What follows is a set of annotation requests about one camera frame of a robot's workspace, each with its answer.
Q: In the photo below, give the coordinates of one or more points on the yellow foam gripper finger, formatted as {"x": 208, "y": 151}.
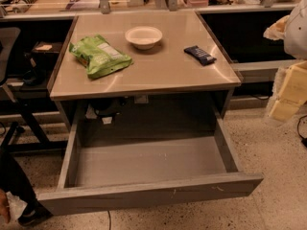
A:
{"x": 289, "y": 92}

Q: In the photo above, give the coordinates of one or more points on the dark blue rxbar wrapper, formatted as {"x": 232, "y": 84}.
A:
{"x": 200, "y": 55}

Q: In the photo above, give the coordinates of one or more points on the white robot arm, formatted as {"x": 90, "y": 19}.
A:
{"x": 292, "y": 29}

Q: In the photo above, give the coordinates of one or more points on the grey open drawer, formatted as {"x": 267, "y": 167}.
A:
{"x": 141, "y": 161}

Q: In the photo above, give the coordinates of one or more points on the grey metal cabinet table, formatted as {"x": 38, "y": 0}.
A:
{"x": 165, "y": 68}

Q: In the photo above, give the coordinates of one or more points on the white paper bowl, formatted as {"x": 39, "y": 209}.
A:
{"x": 143, "y": 37}

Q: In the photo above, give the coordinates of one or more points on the green chip bag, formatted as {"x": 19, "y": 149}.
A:
{"x": 98, "y": 57}

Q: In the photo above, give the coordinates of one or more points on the black box under bench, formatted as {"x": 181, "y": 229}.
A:
{"x": 46, "y": 54}

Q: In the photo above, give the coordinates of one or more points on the black office chair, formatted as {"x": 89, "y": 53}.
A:
{"x": 8, "y": 36}

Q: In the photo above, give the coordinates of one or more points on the black shoe of person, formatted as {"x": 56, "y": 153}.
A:
{"x": 36, "y": 216}

